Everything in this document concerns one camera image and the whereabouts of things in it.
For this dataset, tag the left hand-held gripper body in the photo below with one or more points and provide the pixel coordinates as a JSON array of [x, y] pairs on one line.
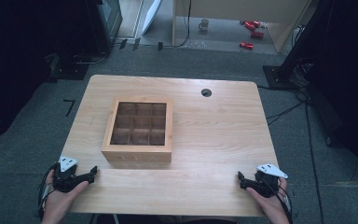
[[64, 182]]

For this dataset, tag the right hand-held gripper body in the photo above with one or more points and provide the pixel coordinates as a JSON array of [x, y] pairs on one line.
[[266, 182]]

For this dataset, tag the person's left hand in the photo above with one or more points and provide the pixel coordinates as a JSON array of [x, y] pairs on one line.
[[58, 202]]

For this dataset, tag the person's right hand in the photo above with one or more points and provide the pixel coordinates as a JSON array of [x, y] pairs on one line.
[[272, 206]]

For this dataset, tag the wooden compartment box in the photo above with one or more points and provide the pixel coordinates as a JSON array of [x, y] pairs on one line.
[[139, 130]]

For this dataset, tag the black metal stand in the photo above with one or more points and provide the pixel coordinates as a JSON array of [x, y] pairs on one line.
[[292, 56]]

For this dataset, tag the dark curtain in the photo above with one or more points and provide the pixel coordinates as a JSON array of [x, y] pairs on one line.
[[351, 77], [15, 62]]

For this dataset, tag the red metal part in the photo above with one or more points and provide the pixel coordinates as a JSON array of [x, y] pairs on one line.
[[257, 34], [256, 23], [246, 45], [249, 25]]

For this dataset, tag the black tape strip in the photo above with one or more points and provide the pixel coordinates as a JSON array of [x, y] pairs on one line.
[[123, 44], [136, 44]]

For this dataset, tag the black monitor cabinet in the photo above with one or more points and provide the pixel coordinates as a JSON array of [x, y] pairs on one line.
[[107, 25]]

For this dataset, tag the grey mug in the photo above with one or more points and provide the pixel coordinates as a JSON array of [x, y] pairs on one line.
[[203, 24]]

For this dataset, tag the white board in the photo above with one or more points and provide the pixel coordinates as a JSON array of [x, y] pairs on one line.
[[151, 15]]

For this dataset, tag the black stand base plate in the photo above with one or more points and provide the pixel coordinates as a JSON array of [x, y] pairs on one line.
[[69, 69]]

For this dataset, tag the light wooden desk frame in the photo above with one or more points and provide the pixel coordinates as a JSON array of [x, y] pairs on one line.
[[279, 31]]

